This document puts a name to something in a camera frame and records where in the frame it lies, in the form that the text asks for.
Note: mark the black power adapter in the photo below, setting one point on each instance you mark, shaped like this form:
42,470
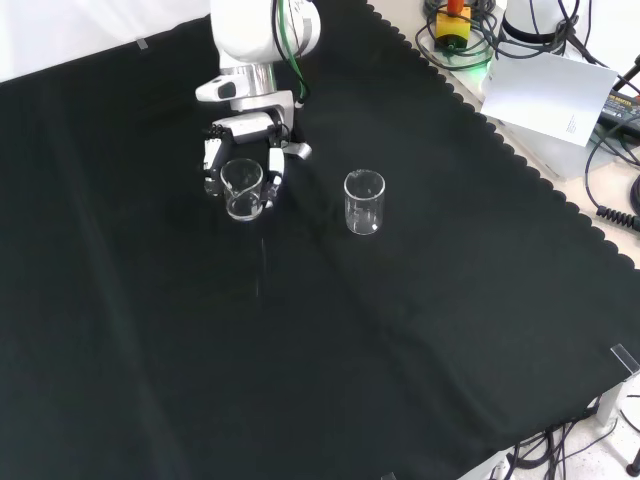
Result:
622,107

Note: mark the clear glass beaker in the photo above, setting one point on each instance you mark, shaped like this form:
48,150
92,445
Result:
364,220
245,210

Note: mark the white table bracket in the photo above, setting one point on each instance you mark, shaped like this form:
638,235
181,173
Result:
607,405

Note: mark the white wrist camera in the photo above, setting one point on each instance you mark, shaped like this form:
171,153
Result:
215,90

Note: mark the yellow stop button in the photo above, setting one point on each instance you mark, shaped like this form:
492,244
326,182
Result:
452,27

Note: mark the black bench cloth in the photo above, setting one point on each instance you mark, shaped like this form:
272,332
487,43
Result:
200,350

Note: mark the grey metal base plate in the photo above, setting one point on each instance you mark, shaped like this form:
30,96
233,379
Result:
555,155

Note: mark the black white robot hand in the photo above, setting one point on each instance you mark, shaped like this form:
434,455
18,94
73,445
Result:
250,127

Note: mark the clear tape strip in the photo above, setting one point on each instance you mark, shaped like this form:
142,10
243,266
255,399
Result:
626,357
142,44

